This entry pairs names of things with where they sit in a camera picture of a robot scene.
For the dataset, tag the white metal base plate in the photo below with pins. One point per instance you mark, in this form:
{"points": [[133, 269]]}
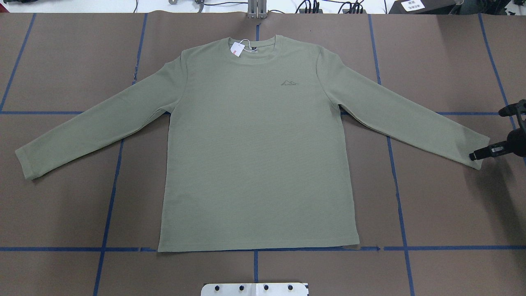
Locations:
{"points": [[256, 289]]}

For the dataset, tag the grey aluminium frame post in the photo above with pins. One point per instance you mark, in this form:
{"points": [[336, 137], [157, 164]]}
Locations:
{"points": [[257, 9]]}

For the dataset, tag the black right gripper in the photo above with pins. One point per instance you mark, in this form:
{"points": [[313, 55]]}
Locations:
{"points": [[517, 142]]}

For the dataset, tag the black box with label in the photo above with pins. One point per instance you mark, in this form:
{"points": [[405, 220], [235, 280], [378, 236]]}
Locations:
{"points": [[424, 7]]}

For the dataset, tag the olive green long-sleeve shirt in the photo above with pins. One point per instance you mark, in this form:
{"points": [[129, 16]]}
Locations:
{"points": [[256, 152]]}

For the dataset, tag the white paper price tag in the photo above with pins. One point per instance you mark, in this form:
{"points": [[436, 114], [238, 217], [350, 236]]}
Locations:
{"points": [[237, 48]]}

